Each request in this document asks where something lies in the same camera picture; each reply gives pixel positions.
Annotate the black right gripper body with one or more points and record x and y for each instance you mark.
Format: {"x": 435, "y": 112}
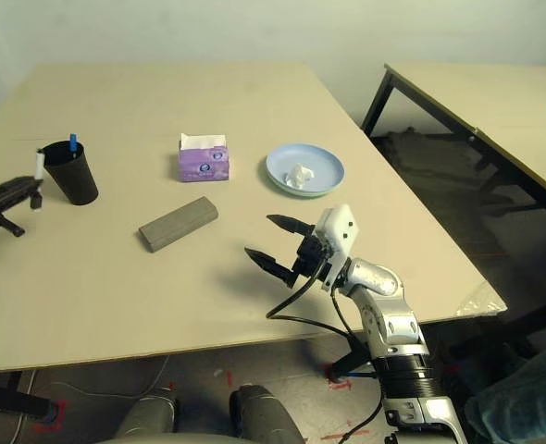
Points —
{"x": 312, "y": 256}

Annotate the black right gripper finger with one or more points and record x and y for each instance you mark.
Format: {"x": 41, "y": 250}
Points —
{"x": 291, "y": 224}
{"x": 268, "y": 264}

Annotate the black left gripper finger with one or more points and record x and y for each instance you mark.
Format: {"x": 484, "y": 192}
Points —
{"x": 18, "y": 185}
{"x": 16, "y": 200}

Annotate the white marker pen black cap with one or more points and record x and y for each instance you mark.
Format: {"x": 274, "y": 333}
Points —
{"x": 39, "y": 164}

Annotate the white tissue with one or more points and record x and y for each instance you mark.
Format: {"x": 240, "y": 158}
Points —
{"x": 298, "y": 176}

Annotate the black pen blue cap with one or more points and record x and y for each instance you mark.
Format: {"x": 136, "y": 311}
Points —
{"x": 73, "y": 142}

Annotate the grey glasses case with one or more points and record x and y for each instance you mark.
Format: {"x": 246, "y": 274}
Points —
{"x": 178, "y": 224}

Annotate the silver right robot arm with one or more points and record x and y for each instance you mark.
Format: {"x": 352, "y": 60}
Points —
{"x": 388, "y": 319}

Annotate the black plastic cup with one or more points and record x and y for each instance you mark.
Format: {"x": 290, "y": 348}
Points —
{"x": 76, "y": 180}

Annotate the light blue plate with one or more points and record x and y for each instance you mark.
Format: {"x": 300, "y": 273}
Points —
{"x": 324, "y": 166}

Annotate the purple tissue pack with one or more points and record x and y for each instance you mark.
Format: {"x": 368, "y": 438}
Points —
{"x": 203, "y": 166}

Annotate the black table leg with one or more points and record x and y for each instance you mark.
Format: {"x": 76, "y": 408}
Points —
{"x": 18, "y": 402}
{"x": 351, "y": 361}

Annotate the grey robot right leg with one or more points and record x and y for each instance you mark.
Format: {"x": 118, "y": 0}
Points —
{"x": 264, "y": 414}

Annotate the grey robot leg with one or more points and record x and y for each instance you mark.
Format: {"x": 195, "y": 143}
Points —
{"x": 264, "y": 414}
{"x": 150, "y": 416}

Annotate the clear plastic film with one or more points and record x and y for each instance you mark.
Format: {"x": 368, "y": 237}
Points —
{"x": 483, "y": 303}

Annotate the grey robot left leg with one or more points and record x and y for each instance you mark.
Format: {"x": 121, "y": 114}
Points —
{"x": 150, "y": 416}

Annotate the grey robot torso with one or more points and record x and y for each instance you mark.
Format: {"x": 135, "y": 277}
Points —
{"x": 176, "y": 439}

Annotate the bystander in blue jeans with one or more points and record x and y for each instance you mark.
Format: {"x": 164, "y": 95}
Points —
{"x": 523, "y": 398}

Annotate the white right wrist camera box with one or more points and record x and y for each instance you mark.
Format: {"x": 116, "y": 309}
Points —
{"x": 340, "y": 231}

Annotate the beige side table black frame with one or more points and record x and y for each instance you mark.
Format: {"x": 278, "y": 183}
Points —
{"x": 509, "y": 92}

